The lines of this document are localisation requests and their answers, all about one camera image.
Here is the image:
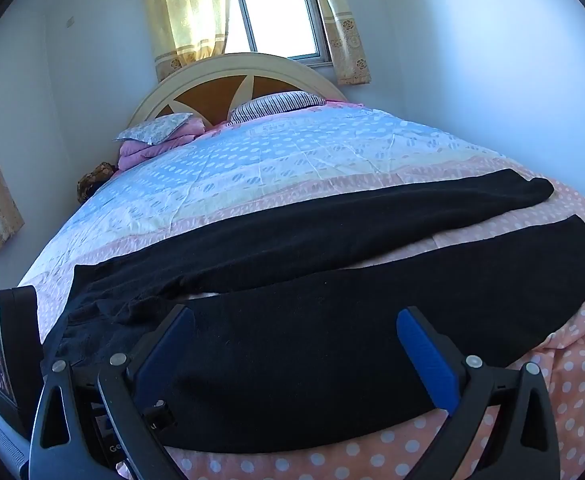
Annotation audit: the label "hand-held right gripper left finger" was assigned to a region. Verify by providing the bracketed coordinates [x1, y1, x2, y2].
[29, 305, 196, 480]

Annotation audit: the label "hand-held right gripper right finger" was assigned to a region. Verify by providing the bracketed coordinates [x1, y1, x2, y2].
[396, 306, 561, 480]

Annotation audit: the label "black pants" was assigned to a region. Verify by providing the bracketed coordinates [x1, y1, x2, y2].
[42, 169, 585, 456]

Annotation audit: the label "brown plush item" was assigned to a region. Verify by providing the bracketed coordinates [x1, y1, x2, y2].
[76, 161, 118, 205]

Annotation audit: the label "folded pink blanket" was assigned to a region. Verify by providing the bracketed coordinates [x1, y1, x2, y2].
[117, 117, 208, 171]

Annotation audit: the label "pink and blue dotted bedsheet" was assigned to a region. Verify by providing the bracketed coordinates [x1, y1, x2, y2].
[0, 102, 585, 480]

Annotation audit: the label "floral pillow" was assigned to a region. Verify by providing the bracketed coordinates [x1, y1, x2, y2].
[114, 112, 196, 143]

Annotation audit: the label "striped pillow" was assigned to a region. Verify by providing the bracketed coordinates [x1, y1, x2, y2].
[227, 91, 328, 125]

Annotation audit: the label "cream wooden headboard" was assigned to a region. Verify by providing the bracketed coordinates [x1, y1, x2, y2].
[128, 52, 350, 128]

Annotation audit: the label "wide yellow patterned curtain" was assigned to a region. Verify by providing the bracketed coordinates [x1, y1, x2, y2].
[139, 0, 230, 83]

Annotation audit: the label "narrow yellow patterned curtain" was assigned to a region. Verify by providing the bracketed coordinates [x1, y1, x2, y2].
[305, 0, 372, 86]

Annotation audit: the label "window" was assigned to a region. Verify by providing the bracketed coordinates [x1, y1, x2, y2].
[230, 0, 333, 68]

